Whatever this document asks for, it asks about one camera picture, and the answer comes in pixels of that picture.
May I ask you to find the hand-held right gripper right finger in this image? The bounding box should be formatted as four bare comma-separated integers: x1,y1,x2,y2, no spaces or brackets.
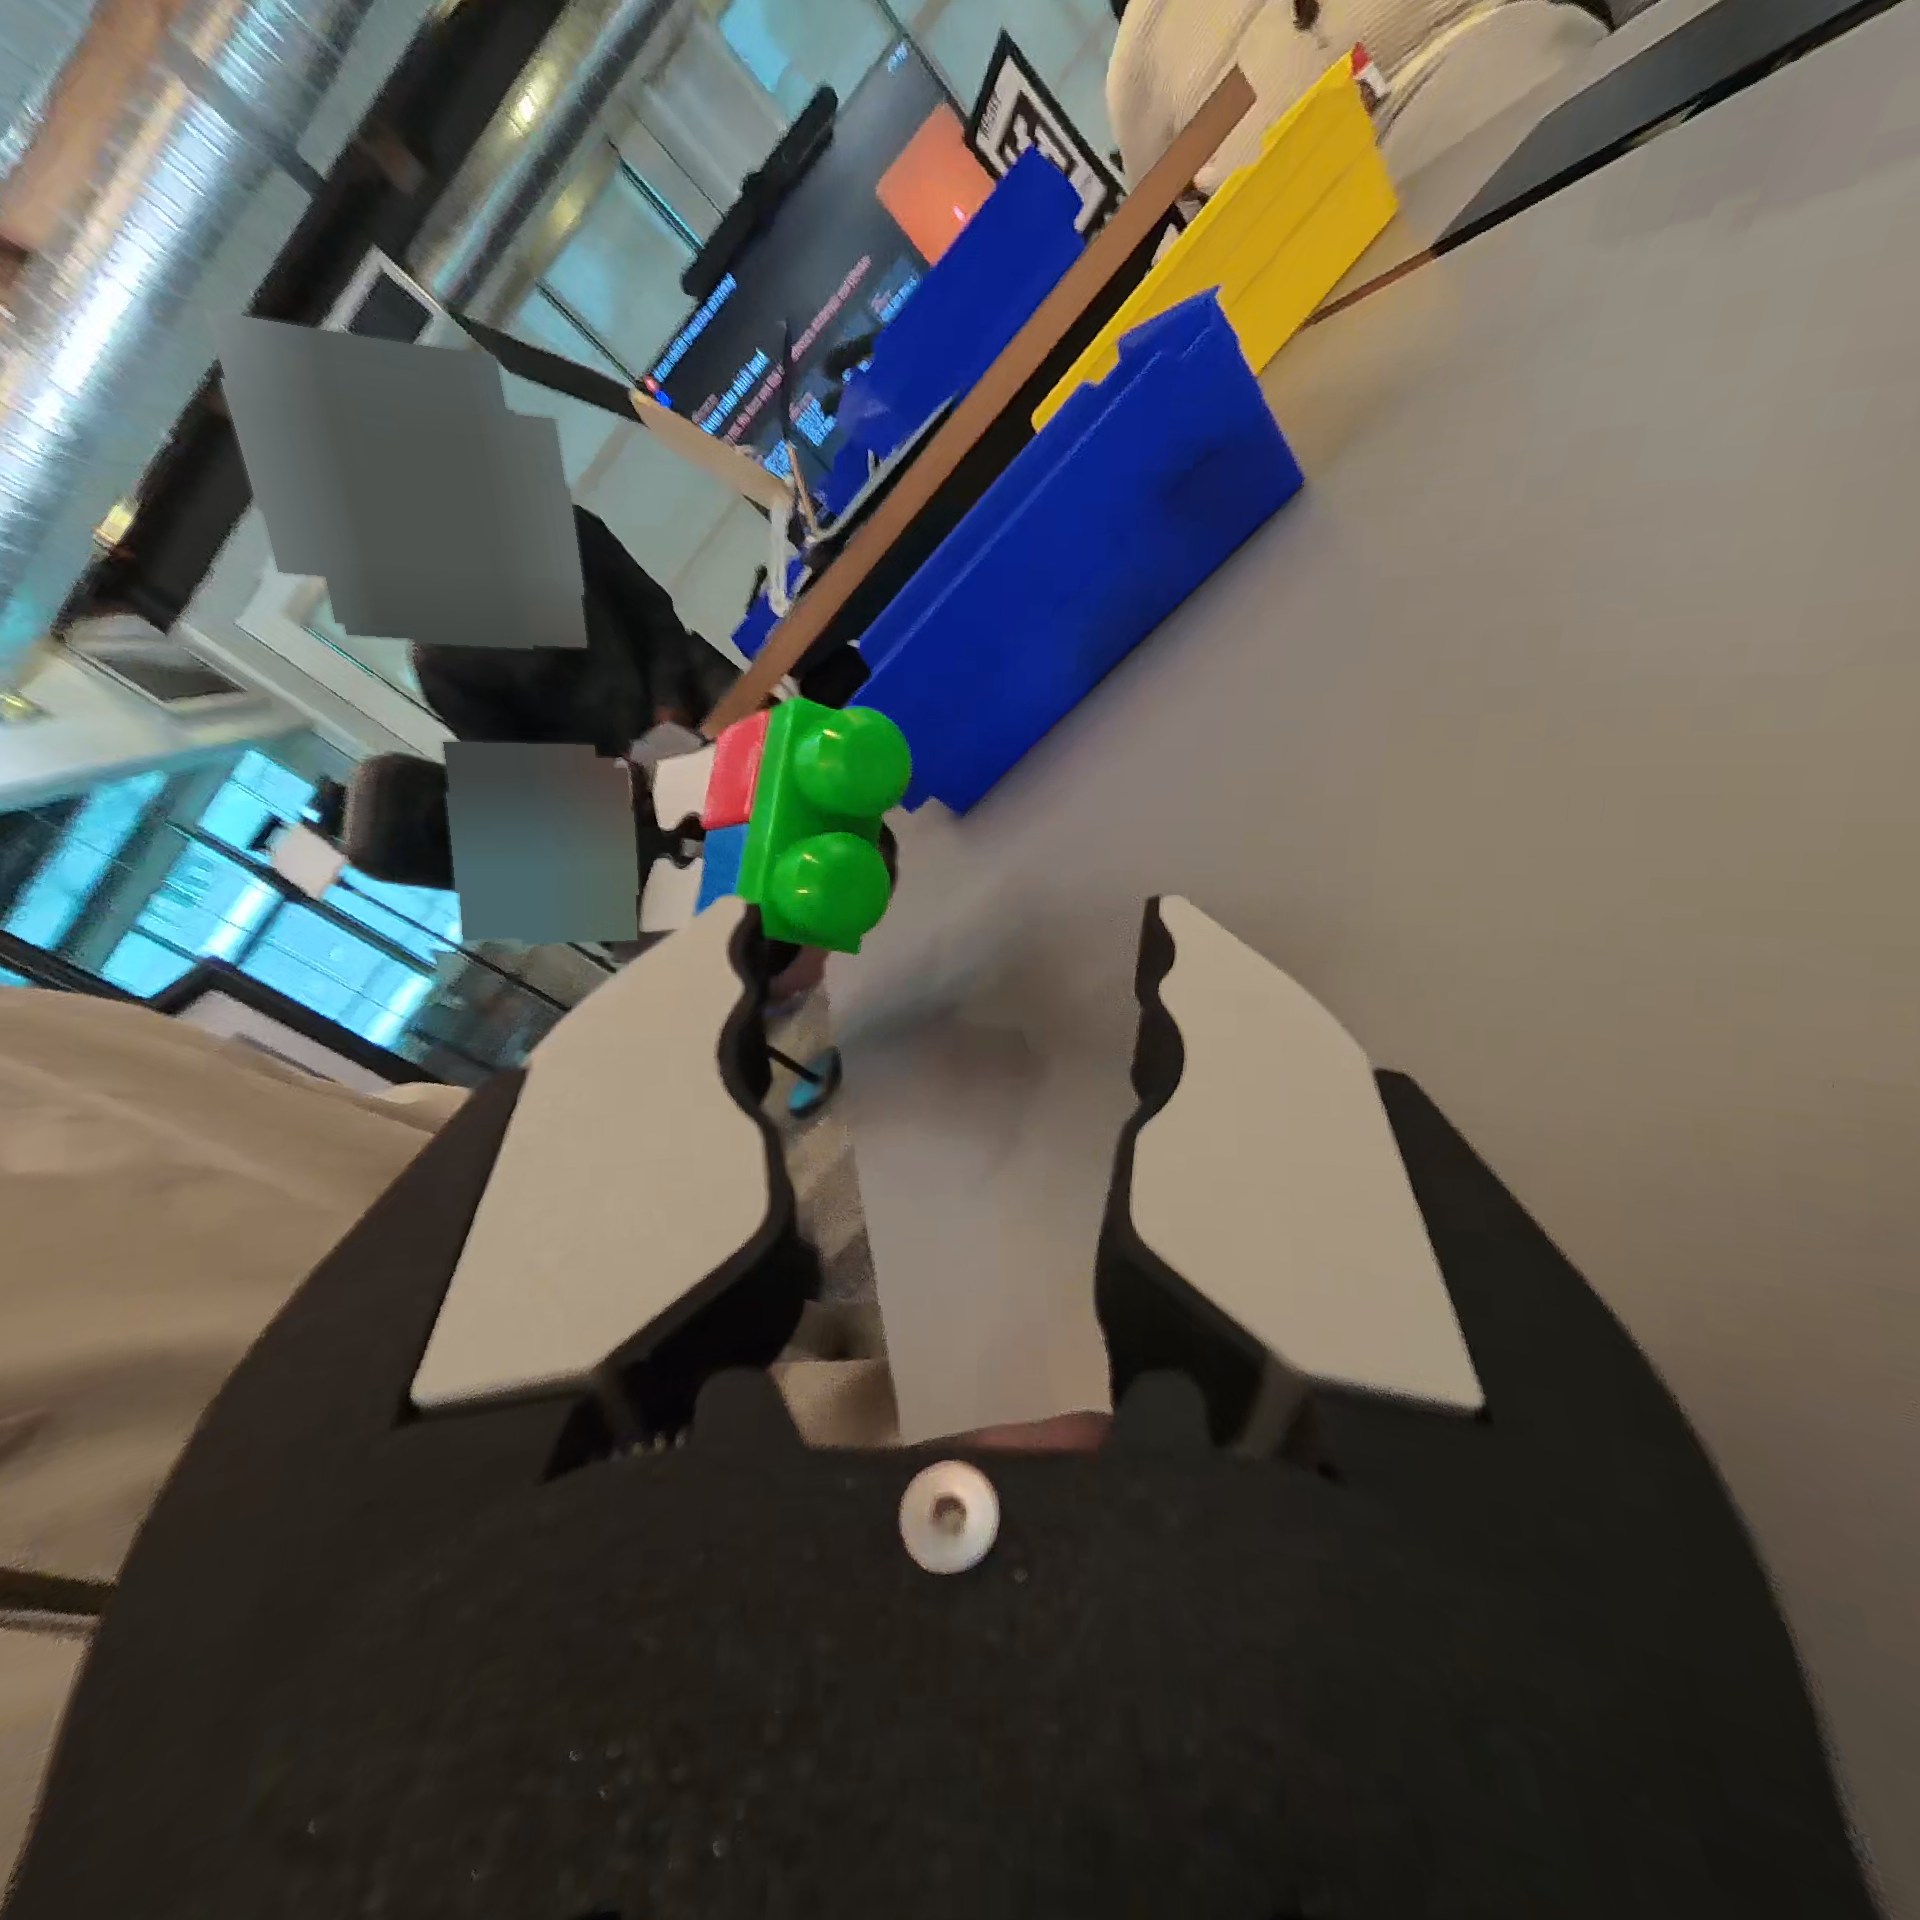
1102,897,1490,1423

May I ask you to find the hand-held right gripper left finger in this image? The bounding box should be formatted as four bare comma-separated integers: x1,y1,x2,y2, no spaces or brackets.
408,911,808,1417

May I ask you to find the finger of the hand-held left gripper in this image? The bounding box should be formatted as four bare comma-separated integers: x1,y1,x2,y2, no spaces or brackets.
640,752,741,932

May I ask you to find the red toy building block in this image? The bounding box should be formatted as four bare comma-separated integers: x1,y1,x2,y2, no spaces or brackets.
706,721,778,828

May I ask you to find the green two-stud toy block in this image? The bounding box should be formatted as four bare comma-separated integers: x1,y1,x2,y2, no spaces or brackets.
746,698,915,955

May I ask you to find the blue plastic bin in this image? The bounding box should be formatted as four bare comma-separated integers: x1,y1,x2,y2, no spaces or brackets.
850,292,1307,818
811,152,1089,496

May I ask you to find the wooden side table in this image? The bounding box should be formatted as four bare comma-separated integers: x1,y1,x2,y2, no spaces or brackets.
706,75,1261,737

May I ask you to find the computer monitor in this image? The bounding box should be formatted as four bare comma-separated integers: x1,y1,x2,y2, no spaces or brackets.
648,91,998,483

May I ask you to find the yellow plastic bin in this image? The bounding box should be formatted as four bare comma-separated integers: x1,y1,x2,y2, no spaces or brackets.
1036,63,1404,424

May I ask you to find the silver ventilation duct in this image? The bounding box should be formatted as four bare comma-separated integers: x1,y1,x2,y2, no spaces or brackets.
0,0,393,663

